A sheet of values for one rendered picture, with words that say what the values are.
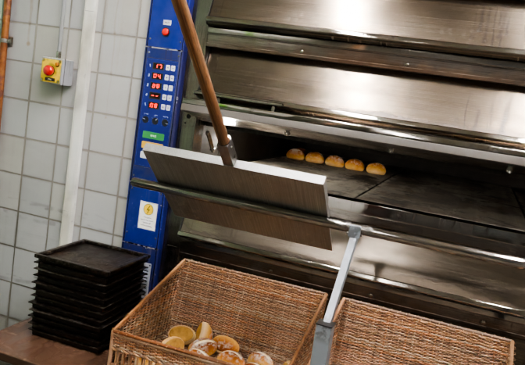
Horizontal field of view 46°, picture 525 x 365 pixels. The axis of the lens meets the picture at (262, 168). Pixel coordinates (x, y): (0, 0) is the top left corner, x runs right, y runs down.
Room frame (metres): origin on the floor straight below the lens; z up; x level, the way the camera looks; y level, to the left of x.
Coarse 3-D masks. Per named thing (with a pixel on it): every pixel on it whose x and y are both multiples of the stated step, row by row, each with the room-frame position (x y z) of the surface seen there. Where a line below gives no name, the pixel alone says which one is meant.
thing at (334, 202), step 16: (336, 208) 2.09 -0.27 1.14; (352, 208) 2.08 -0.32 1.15; (368, 208) 2.06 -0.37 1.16; (384, 208) 2.04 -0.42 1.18; (400, 208) 2.06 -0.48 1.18; (416, 224) 2.01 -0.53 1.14; (432, 224) 1.99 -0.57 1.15; (448, 224) 1.98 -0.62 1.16; (464, 224) 1.96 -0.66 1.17; (480, 224) 1.97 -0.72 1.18; (496, 240) 1.93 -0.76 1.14; (512, 240) 1.91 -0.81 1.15
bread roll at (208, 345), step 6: (192, 342) 2.00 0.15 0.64; (198, 342) 1.99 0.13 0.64; (204, 342) 1.99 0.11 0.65; (210, 342) 2.00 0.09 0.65; (192, 348) 1.98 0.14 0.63; (198, 348) 1.98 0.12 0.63; (204, 348) 1.98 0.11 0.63; (210, 348) 1.99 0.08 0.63; (216, 348) 2.02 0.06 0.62; (210, 354) 2.00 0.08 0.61
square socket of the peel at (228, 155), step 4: (228, 144) 1.65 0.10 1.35; (232, 144) 1.68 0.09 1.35; (220, 148) 1.66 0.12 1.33; (224, 148) 1.66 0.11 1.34; (228, 148) 1.65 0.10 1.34; (232, 148) 1.68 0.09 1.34; (220, 152) 1.68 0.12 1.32; (224, 152) 1.67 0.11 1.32; (228, 152) 1.67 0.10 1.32; (232, 152) 1.69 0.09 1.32; (224, 156) 1.69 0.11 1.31; (228, 156) 1.68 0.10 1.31; (232, 156) 1.69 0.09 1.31; (236, 156) 1.72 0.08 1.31; (224, 160) 1.70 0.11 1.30; (228, 160) 1.70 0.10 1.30; (232, 160) 1.69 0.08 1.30; (236, 160) 1.72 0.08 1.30; (224, 164) 1.72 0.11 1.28; (228, 164) 1.71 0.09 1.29; (232, 164) 1.70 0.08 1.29
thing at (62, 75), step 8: (48, 64) 2.40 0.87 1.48; (64, 64) 2.39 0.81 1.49; (72, 64) 2.44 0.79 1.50; (56, 72) 2.39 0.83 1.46; (64, 72) 2.40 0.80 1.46; (72, 72) 2.44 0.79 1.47; (40, 80) 2.41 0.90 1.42; (48, 80) 2.40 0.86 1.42; (56, 80) 2.39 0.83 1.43; (64, 80) 2.40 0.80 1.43
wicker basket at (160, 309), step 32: (160, 288) 2.06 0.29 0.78; (192, 288) 2.19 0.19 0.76; (224, 288) 2.15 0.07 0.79; (256, 288) 2.13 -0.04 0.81; (288, 288) 2.10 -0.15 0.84; (128, 320) 1.87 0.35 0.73; (160, 320) 2.09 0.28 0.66; (192, 320) 2.15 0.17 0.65; (224, 320) 2.12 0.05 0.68; (256, 320) 2.10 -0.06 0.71; (288, 320) 2.06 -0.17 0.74; (128, 352) 1.76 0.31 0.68; (160, 352) 1.74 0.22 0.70; (192, 352) 1.71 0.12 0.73; (288, 352) 2.04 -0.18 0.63
